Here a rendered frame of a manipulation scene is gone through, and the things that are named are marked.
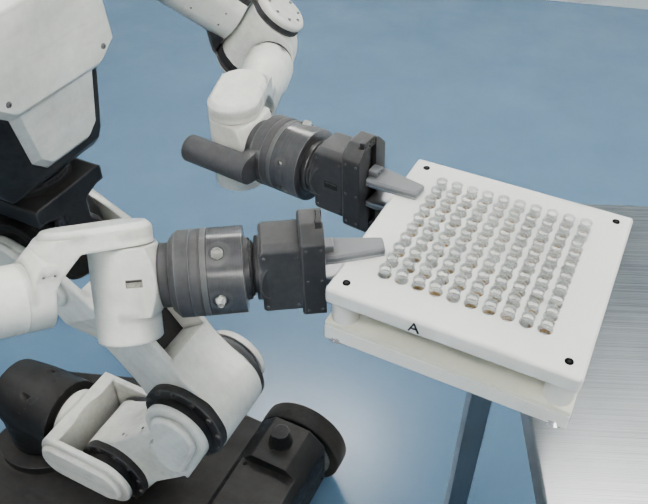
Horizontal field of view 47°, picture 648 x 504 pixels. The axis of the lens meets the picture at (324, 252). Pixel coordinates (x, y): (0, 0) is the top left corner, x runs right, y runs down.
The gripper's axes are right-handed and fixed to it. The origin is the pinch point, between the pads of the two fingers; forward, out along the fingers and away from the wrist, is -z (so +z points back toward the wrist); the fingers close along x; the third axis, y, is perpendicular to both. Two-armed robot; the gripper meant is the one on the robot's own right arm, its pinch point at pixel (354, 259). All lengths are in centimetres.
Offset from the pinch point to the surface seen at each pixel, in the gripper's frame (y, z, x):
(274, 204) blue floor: -144, 8, 99
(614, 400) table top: 6.6, -28.9, 18.7
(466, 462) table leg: -26, -26, 79
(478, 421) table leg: -26, -27, 66
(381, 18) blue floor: -286, -50, 98
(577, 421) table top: 9.0, -23.7, 18.6
